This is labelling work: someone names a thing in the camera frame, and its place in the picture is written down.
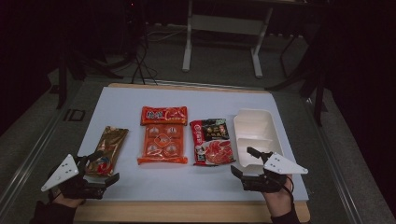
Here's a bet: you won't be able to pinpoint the white desk frame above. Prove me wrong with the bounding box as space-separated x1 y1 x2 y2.
181 0 275 79

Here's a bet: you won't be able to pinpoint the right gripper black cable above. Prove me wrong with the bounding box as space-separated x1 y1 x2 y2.
285 175 296 204

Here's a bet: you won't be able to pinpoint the gold foil food packet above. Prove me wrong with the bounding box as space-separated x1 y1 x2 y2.
85 125 130 178

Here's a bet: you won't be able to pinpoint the black chair base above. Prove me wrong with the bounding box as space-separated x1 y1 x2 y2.
265 31 329 126

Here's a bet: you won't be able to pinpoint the black floor cables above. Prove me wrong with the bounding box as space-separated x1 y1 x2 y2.
130 26 188 86

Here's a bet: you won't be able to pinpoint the red and black sauce packet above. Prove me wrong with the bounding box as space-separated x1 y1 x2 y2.
190 118 236 167

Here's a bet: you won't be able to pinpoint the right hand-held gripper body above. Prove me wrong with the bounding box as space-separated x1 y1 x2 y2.
241 151 309 194

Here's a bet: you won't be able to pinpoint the white plastic container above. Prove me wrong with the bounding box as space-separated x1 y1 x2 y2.
233 107 286 175

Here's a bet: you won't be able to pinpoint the orange soup base packet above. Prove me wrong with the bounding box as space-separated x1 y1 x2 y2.
136 105 190 166

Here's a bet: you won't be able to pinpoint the metal floor rail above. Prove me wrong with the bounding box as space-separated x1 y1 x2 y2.
0 83 85 213
303 96 365 224

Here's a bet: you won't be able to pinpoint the person's right hand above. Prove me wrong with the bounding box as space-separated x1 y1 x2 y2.
262 175 295 218

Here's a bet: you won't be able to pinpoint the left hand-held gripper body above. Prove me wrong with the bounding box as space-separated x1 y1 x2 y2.
40 153 106 201

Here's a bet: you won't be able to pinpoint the black metal stand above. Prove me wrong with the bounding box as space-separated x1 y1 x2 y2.
55 40 125 110

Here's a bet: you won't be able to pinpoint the white paper sheet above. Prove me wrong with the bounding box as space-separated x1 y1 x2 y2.
76 86 310 203

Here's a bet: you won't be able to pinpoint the person's left hand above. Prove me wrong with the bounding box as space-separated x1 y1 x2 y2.
50 189 86 209

